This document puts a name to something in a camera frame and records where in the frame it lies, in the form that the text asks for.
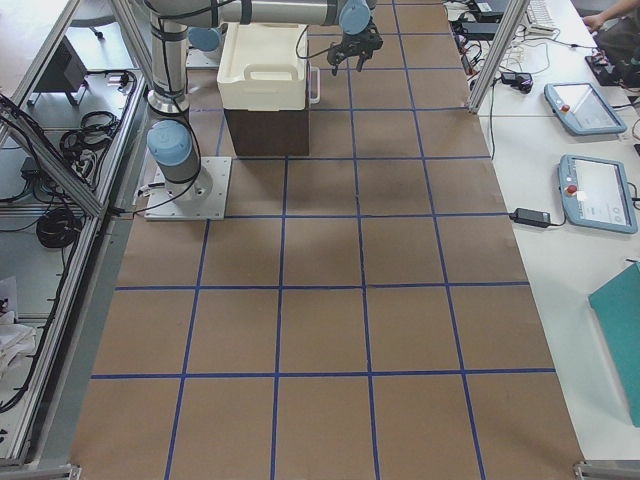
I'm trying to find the aluminium frame post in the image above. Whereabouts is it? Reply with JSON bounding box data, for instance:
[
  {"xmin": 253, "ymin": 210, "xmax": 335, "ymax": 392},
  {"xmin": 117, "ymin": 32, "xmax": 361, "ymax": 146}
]
[{"xmin": 468, "ymin": 0, "xmax": 529, "ymax": 114}]

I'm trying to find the black power adapter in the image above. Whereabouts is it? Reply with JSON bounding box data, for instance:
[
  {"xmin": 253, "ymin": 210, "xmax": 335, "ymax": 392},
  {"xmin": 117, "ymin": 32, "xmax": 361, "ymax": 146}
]
[{"xmin": 509, "ymin": 208, "xmax": 551, "ymax": 228}]

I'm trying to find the white drawer handle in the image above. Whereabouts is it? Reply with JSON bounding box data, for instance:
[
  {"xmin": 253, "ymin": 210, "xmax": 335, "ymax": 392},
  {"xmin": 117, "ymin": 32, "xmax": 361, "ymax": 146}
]
[{"xmin": 309, "ymin": 66, "xmax": 321, "ymax": 105}]

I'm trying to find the upper blue teach pendant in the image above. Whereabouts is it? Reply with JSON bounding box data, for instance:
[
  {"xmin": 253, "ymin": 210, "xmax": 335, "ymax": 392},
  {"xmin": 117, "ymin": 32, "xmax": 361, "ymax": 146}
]
[{"xmin": 543, "ymin": 82, "xmax": 627, "ymax": 136}]

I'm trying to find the cream plastic tray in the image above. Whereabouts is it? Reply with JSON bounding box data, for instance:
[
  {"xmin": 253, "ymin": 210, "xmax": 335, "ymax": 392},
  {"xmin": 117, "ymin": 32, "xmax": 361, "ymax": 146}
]
[{"xmin": 217, "ymin": 23, "xmax": 307, "ymax": 112}]

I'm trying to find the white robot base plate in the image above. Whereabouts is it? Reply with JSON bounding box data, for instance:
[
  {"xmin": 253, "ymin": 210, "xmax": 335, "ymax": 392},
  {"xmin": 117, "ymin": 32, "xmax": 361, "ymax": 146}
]
[{"xmin": 142, "ymin": 157, "xmax": 232, "ymax": 221}]

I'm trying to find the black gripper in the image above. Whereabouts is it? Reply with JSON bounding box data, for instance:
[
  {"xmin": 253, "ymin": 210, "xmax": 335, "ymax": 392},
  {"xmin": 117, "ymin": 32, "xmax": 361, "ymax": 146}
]
[{"xmin": 327, "ymin": 28, "xmax": 383, "ymax": 76}]

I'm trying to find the dark brown wooden cabinet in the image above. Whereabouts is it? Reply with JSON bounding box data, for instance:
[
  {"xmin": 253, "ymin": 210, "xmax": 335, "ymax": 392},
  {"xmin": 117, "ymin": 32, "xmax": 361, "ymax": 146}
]
[{"xmin": 224, "ymin": 108, "xmax": 310, "ymax": 157}]

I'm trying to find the white crumpled cloth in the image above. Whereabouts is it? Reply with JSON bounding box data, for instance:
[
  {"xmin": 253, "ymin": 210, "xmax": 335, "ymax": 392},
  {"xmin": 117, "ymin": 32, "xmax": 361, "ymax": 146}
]
[{"xmin": 0, "ymin": 277, "xmax": 37, "ymax": 386}]

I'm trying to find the blue teach pendant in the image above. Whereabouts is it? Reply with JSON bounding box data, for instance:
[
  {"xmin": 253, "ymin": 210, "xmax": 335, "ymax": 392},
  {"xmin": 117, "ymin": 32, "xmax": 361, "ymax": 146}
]
[
  {"xmin": 557, "ymin": 154, "xmax": 638, "ymax": 234},
  {"xmin": 543, "ymin": 82, "xmax": 627, "ymax": 136}
]

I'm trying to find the lower blue teach pendant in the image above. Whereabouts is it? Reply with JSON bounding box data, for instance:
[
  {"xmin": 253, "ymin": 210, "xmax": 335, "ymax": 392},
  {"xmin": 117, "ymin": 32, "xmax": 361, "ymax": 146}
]
[{"xmin": 557, "ymin": 154, "xmax": 638, "ymax": 234}]

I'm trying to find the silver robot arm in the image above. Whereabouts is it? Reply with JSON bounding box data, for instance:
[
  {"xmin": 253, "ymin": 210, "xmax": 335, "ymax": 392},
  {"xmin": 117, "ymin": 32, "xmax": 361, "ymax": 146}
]
[{"xmin": 146, "ymin": 1, "xmax": 383, "ymax": 199}]

